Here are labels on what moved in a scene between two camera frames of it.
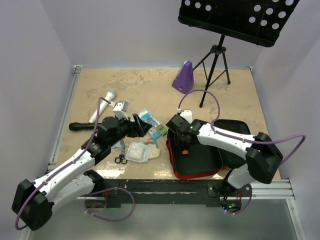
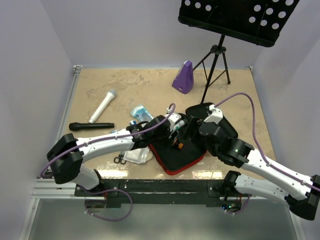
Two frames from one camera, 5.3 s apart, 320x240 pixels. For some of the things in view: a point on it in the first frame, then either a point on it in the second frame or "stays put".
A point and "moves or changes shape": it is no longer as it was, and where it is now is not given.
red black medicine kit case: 198,158 moves or changes shape
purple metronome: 184,80 stays put
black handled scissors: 121,158 stays put
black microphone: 75,126 stays put
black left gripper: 144,127 -> 167,131
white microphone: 109,96 stays put
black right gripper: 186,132 -> 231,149
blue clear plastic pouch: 145,115 moves or changes shape
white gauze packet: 138,152 stays put
